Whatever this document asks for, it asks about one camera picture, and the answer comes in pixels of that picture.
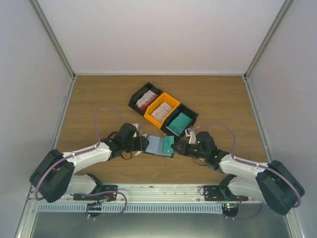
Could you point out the yellow middle card bin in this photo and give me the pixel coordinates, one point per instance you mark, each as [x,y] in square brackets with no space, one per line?
[163,98]

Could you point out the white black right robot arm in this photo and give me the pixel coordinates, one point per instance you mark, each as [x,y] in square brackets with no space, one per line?
[271,183]

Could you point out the red white card stack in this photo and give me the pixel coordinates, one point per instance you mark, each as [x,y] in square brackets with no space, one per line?
[146,99]

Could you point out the aluminium corner post left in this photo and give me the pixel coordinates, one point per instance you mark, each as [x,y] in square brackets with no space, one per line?
[47,27]

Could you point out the blue card holder wallet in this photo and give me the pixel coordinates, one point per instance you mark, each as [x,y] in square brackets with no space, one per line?
[154,145]

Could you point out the teal card stack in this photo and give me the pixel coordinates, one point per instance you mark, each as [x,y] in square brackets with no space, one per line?
[179,124]

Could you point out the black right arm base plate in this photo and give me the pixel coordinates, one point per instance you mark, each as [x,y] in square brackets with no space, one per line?
[219,193]

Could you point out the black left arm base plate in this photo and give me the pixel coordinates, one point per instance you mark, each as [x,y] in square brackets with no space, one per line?
[105,193]

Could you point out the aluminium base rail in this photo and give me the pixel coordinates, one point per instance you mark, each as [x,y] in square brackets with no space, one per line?
[166,193]

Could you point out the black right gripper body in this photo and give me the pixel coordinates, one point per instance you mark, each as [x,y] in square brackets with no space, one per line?
[191,152]

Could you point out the black right card bin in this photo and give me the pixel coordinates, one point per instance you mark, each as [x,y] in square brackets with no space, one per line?
[180,109]

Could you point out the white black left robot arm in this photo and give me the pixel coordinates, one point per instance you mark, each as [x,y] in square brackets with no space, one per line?
[56,175]

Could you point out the aluminium corner post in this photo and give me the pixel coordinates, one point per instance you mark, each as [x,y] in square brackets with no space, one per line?
[47,27]
[269,35]

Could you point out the aluminium corner post right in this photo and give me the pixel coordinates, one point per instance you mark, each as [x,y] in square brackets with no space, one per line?
[269,35]

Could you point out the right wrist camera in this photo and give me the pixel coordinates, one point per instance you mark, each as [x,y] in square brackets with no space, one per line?
[191,135]

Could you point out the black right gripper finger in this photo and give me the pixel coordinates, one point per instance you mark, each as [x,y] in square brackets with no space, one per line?
[178,144]
[179,149]

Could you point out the grey slotted cable duct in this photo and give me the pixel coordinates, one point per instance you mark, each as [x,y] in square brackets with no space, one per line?
[132,208]

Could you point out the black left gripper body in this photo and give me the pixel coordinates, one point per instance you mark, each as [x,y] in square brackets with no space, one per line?
[140,146]

